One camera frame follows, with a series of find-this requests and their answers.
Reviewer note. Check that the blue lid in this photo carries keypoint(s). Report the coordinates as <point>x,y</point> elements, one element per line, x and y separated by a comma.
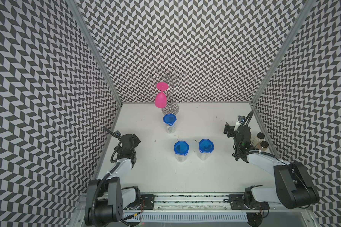
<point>206,146</point>
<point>181,148</point>
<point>169,119</point>

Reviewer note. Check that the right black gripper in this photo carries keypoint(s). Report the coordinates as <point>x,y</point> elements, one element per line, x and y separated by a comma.
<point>230,129</point>

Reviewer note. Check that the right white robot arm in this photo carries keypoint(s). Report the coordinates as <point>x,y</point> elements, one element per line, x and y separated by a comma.
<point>293,185</point>

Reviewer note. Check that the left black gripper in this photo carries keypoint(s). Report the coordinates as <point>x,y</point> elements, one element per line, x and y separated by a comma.
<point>137,140</point>

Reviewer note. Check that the clear cup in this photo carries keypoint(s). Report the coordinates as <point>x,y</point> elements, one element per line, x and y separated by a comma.
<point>181,157</point>
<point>204,155</point>
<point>171,128</point>

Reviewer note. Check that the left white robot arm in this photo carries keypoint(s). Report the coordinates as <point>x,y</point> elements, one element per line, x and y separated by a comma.
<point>105,199</point>

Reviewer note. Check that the brown spice jar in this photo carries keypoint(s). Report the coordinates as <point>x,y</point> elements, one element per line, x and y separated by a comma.
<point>263,146</point>

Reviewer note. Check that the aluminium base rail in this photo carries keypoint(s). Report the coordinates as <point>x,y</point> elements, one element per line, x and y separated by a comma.
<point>202,202</point>

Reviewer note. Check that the chrome glass holder stand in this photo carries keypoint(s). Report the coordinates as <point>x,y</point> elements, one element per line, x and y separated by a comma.
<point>172,77</point>

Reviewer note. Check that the pink plastic wine glass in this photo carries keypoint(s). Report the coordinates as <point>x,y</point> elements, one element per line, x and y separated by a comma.
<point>161,98</point>

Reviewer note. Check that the green herb spice jar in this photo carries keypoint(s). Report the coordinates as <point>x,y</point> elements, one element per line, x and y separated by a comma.
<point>259,137</point>

